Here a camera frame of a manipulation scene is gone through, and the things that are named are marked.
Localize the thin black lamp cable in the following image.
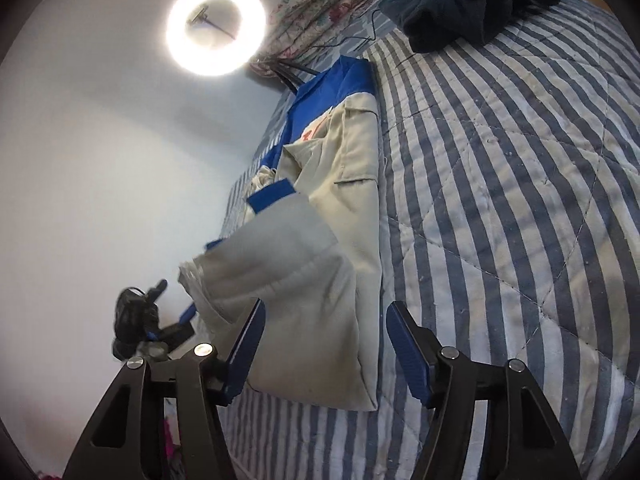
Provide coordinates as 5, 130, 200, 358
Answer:
310, 7, 383, 51

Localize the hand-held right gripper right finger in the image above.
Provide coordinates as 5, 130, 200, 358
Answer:
386, 301, 583, 480

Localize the blue striped quilted blanket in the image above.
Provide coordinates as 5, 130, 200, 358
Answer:
216, 0, 640, 480

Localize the folded floral quilt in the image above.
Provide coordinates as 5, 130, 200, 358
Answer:
250, 0, 383, 78

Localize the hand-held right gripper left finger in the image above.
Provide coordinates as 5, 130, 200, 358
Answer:
62, 297, 267, 480

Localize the dark clothes pile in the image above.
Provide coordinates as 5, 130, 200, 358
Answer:
378, 0, 571, 53

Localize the pink cloth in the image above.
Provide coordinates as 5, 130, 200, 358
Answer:
162, 417, 181, 466

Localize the beige and blue work jacket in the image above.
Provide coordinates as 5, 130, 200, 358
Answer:
178, 56, 386, 413

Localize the ring light on tripod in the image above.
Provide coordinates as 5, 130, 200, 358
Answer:
186, 4, 321, 95

